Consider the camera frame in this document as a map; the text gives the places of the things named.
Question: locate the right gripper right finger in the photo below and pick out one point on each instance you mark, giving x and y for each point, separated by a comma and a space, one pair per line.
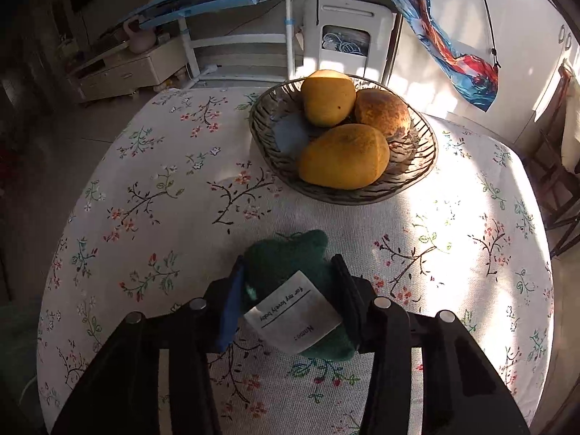
353, 296

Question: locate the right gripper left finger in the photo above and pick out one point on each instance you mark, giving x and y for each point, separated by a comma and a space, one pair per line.
230, 304

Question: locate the green knitted cloth with label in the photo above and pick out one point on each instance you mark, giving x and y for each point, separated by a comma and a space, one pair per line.
291, 299

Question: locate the floral white tablecloth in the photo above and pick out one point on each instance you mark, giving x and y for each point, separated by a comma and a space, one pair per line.
183, 191

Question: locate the yellow mango front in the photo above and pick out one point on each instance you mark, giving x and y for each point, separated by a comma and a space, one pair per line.
346, 157

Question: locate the yellow mango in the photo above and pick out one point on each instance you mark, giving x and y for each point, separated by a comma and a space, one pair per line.
346, 157
328, 97

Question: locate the brown spotted mango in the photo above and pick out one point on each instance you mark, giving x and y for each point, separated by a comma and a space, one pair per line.
384, 111

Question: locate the yellow mango back left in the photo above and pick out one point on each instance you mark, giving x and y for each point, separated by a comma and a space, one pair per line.
328, 97

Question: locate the wooden chair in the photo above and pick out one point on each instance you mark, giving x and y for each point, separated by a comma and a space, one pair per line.
556, 189

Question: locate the colourful blue red bag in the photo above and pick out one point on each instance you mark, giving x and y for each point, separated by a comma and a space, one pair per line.
472, 76

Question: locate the white tv cabinet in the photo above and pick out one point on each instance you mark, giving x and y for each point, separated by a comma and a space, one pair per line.
119, 72

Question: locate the pink kettlebell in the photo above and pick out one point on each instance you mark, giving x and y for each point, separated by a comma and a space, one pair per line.
140, 41

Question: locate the white plastic chair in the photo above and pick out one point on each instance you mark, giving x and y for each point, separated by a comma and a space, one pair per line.
347, 36

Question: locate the blue adjustable study desk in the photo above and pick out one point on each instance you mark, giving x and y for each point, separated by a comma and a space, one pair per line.
161, 12

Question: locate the white wall cabinet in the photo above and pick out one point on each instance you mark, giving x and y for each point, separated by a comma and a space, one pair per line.
528, 37

